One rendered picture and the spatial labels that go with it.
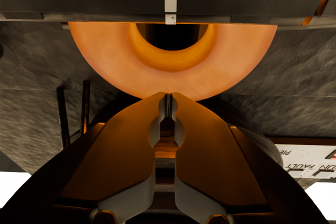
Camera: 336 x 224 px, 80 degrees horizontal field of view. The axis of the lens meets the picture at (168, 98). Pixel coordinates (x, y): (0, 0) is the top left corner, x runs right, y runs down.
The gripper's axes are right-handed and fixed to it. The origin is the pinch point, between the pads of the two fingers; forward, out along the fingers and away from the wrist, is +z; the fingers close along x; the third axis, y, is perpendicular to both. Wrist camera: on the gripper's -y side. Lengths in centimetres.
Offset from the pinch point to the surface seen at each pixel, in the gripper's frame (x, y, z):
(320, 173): 41, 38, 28
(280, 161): 20.4, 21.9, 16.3
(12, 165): -568, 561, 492
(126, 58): -3.6, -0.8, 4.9
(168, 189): 0.1, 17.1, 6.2
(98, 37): -5.6, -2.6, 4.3
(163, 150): -0.7, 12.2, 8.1
